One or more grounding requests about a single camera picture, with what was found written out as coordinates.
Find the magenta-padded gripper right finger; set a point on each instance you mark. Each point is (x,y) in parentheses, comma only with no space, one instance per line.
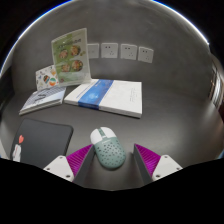
(160,166)

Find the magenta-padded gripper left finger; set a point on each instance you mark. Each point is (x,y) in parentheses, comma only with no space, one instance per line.
(63,166)

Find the white and green perforated mouse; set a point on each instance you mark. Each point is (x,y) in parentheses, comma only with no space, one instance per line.
(108,150)

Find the black mouse pad heart print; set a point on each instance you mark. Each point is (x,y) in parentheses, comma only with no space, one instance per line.
(41,141)

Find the grey striped booklet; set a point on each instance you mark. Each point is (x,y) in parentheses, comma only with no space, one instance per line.
(43,98)

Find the white book with blue band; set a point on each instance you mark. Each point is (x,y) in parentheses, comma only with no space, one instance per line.
(113,96)

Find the small white colourful-print card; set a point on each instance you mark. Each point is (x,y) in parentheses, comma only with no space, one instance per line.
(46,78)

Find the green food menu sheet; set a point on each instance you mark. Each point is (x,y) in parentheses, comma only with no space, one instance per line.
(70,56)

